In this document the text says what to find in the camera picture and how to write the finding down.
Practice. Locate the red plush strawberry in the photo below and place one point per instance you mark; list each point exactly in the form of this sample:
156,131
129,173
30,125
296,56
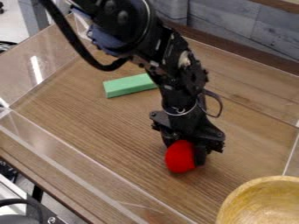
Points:
179,157

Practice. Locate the green foam block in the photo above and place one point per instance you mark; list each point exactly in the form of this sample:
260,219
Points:
128,85

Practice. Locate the grey post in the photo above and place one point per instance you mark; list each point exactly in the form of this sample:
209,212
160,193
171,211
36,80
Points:
33,16

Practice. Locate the clear acrylic tray enclosure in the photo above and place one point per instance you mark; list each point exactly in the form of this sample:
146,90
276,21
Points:
77,132

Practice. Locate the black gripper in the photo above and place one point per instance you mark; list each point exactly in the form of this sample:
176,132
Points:
192,127

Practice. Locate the black metal bracket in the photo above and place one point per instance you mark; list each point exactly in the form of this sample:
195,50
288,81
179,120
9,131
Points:
41,213

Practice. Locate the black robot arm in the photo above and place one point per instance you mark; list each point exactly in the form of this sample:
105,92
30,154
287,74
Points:
128,32

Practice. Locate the wooden bowl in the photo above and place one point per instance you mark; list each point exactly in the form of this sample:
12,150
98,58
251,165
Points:
263,201

